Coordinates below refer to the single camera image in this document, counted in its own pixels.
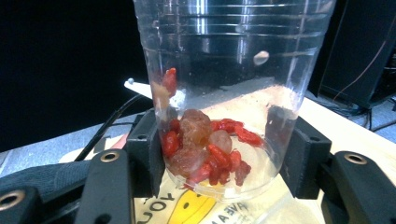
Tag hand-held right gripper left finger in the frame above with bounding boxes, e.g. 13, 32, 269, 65
125, 107, 166, 199

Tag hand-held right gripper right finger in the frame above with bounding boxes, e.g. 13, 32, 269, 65
279, 116, 332, 201

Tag dried red berries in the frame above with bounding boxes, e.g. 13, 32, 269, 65
151, 66, 266, 191

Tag clear plastic cup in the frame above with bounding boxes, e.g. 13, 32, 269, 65
133, 0, 338, 203

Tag clear packet with yellow print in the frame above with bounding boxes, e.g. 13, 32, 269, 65
134, 173, 300, 224

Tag black computer tower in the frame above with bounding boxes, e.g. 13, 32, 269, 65
319, 0, 396, 110

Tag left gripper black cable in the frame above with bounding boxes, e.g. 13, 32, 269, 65
74, 92, 148, 163

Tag bundle of black floor cables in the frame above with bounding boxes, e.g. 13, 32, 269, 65
311, 90, 396, 133

